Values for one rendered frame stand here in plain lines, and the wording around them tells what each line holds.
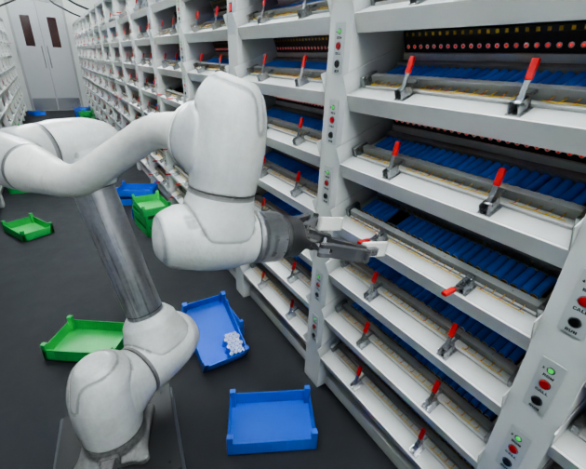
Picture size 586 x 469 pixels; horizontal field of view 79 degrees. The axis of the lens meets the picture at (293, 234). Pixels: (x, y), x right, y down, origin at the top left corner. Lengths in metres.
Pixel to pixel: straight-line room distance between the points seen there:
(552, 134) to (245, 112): 0.50
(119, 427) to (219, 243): 0.67
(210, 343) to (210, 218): 1.21
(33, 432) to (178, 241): 1.24
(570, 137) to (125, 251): 0.98
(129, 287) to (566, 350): 0.98
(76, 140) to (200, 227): 0.54
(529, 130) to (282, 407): 1.20
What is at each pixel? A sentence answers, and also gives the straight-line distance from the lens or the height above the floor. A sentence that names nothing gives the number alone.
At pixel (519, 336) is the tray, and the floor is 0.72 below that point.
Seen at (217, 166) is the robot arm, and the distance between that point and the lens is 0.50.
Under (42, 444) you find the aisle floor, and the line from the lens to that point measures 1.62.
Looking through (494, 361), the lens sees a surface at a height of 0.58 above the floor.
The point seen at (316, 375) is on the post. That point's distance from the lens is 1.54.
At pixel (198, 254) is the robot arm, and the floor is 0.93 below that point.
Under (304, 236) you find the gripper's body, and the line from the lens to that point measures 0.62.
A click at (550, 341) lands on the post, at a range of 0.82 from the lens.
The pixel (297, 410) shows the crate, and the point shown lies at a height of 0.00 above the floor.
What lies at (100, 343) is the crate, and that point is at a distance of 1.89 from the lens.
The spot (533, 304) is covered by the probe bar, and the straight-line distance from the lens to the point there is 0.85.
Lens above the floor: 1.18
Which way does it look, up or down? 26 degrees down
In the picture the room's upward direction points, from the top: 3 degrees clockwise
